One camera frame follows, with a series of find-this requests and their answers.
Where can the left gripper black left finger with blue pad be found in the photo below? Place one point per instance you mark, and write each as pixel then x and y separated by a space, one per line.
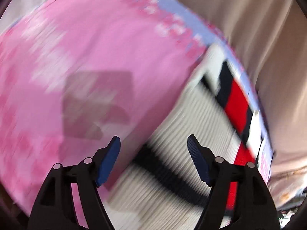
pixel 54 205

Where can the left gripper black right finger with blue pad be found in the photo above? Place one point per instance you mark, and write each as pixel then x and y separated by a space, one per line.
pixel 254 207

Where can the beige curtain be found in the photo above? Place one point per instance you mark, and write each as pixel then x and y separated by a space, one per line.
pixel 269 39

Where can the pink floral bed sheet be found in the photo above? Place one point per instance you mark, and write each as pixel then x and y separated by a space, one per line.
pixel 76 73

